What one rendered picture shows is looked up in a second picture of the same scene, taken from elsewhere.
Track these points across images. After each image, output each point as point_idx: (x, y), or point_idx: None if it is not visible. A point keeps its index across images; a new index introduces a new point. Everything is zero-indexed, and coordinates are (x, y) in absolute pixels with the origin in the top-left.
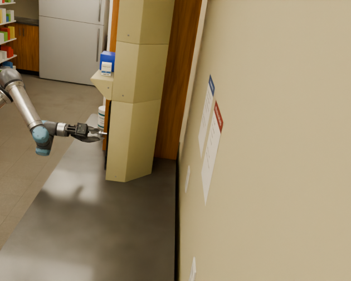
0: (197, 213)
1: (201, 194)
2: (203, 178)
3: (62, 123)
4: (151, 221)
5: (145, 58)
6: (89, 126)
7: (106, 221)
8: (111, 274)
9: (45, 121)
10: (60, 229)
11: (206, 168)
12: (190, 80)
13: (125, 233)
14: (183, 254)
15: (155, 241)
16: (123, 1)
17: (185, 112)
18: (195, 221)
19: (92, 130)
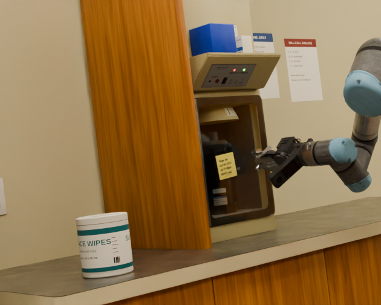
0: (308, 126)
1: (308, 106)
2: (301, 98)
3: (314, 141)
4: (279, 218)
5: None
6: (271, 150)
7: (329, 215)
8: (365, 204)
9: (337, 137)
10: None
11: (303, 85)
12: (6, 117)
13: (321, 213)
14: (296, 198)
15: (299, 213)
16: None
17: (42, 180)
18: (309, 134)
19: None
